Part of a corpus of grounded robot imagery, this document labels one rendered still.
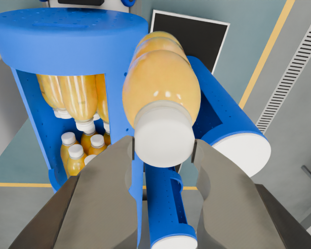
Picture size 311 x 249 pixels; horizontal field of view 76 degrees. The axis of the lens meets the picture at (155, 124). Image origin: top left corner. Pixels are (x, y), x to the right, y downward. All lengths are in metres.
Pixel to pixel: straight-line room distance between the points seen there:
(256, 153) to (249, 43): 1.14
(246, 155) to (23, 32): 0.76
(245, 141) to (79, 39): 0.64
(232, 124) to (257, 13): 1.14
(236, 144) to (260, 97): 1.37
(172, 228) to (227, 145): 0.69
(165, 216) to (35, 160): 1.55
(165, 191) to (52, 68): 1.19
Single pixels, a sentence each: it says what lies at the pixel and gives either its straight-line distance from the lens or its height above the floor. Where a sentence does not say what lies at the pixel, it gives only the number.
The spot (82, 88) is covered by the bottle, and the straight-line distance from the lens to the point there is 0.41.
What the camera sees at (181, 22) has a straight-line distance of 1.45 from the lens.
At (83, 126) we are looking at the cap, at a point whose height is 1.18.
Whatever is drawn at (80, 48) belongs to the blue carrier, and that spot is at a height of 1.23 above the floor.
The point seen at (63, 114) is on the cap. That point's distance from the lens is 0.53.
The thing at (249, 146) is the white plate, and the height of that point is 1.04.
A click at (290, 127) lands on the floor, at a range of 2.56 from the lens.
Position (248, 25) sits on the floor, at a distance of 1.79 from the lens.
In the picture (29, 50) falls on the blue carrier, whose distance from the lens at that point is 0.37.
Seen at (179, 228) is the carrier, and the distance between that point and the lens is 1.30.
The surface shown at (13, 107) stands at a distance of 0.94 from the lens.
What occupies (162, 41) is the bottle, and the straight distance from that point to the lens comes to 0.23.
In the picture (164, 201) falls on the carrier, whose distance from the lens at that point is 1.38.
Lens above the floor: 1.55
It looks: 53 degrees down
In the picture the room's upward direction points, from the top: 170 degrees clockwise
